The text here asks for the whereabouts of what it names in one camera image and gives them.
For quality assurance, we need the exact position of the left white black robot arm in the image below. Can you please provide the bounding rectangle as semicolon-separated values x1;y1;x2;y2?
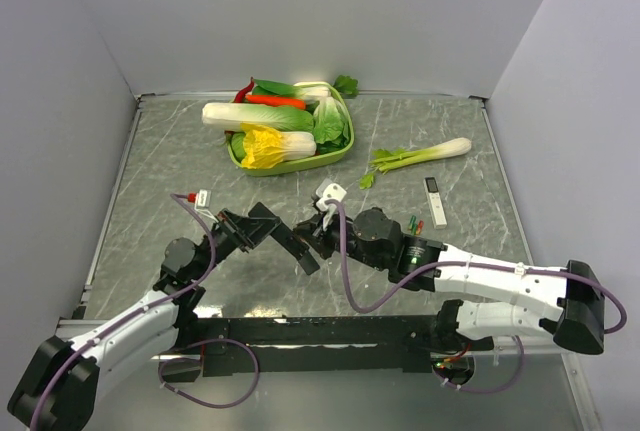
7;204;307;430

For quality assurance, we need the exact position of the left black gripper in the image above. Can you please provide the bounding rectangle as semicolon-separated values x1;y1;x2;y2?
190;208;281;281

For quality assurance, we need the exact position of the dark red chili pepper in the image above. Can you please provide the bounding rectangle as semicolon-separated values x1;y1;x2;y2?
233;78;255;104

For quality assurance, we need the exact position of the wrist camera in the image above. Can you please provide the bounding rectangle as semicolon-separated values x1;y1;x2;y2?
186;189;219;224
315;179;347;231

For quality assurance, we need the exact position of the orange red chili pepper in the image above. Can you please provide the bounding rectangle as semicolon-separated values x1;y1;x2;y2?
245;94;306;110

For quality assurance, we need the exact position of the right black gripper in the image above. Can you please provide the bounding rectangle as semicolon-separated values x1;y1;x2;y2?
295;205;388;271

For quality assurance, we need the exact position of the bok choy in tray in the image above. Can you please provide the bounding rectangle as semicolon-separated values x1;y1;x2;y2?
251;79;332;104

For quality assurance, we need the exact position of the celery stalk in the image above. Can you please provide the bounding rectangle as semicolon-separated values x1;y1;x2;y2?
359;138;472;189

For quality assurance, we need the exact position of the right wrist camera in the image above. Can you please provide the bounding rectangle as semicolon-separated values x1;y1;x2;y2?
315;179;347;231

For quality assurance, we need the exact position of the black remote control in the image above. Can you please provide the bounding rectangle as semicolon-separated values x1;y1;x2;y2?
271;223;320;275

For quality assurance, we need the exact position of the yellow leaf cabbage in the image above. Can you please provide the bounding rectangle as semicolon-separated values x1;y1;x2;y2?
241;124;316;169

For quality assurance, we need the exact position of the white remote battery cover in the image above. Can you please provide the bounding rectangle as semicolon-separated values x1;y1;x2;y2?
424;177;447;229

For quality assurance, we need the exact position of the green lettuce leaf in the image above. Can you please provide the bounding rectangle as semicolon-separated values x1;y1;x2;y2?
312;97;349;147

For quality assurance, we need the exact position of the long white green cabbage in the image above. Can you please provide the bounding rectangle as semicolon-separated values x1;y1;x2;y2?
201;103;314;132

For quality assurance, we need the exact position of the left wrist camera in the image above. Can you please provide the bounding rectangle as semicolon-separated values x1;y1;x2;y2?
186;189;219;224

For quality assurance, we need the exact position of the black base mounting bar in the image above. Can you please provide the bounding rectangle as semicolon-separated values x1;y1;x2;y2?
137;314;494;378

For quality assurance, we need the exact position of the green plastic tray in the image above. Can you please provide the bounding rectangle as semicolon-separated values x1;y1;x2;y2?
225;77;357;177

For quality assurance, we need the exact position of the green battery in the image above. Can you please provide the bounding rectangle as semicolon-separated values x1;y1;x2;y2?
408;215;417;232

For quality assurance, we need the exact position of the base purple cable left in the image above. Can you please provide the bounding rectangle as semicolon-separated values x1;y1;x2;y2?
157;337;261;410

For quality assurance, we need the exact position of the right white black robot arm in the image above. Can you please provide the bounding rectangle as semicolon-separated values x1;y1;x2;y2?
294;208;605;355

